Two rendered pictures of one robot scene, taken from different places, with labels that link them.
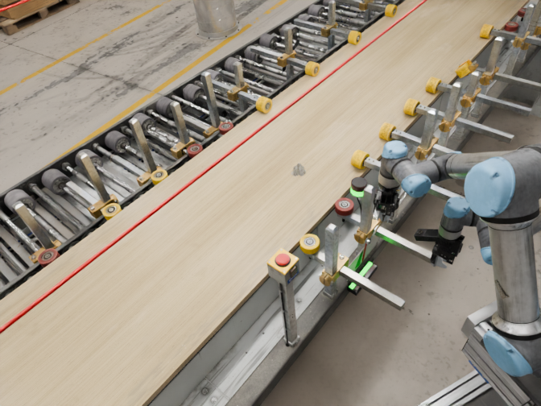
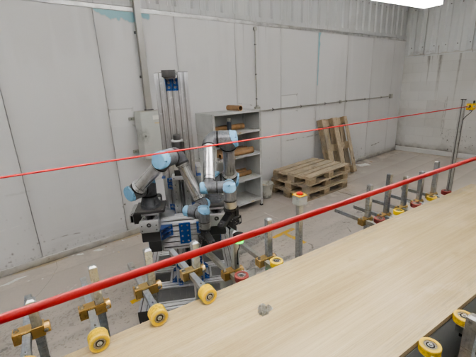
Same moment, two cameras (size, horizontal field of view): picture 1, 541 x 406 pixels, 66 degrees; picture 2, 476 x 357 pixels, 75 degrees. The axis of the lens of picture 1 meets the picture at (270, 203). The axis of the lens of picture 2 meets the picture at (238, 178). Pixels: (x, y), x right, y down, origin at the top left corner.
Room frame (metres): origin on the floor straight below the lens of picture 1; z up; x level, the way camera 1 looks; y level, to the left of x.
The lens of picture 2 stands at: (2.67, 0.03, 1.92)
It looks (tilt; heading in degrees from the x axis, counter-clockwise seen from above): 17 degrees down; 193
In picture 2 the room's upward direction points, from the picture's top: 2 degrees counter-clockwise
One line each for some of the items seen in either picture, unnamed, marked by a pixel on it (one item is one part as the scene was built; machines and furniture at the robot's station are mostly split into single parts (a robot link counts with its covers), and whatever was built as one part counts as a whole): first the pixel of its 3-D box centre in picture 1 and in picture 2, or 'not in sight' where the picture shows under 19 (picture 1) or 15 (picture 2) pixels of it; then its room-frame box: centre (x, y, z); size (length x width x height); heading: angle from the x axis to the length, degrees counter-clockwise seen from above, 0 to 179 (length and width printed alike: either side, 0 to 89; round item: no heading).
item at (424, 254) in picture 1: (383, 234); (224, 268); (1.07, -0.45, 0.84); 0.43 x 0.03 x 0.04; 45
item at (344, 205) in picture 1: (344, 212); (241, 282); (1.21, -0.31, 0.85); 0.08 x 0.08 x 0.11
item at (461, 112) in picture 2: not in sight; (459, 151); (-0.69, 1.47, 1.20); 0.15 x 0.12 x 1.00; 135
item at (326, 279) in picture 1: (333, 270); (265, 259); (0.93, -0.22, 0.84); 0.14 x 0.06 x 0.05; 135
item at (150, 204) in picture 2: not in sight; (149, 200); (0.62, -1.16, 1.09); 0.15 x 0.15 x 0.10
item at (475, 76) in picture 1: (464, 113); (42, 344); (1.80, -1.09, 0.86); 0.04 x 0.04 x 0.48; 45
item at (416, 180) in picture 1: (415, 176); (227, 186); (0.91, -0.45, 1.32); 0.11 x 0.11 x 0.08; 15
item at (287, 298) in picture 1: (287, 311); (299, 235); (0.73, -0.01, 0.93); 0.05 x 0.05 x 0.45; 45
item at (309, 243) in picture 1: (310, 249); (276, 268); (1.04, -0.14, 0.85); 0.08 x 0.08 x 0.11
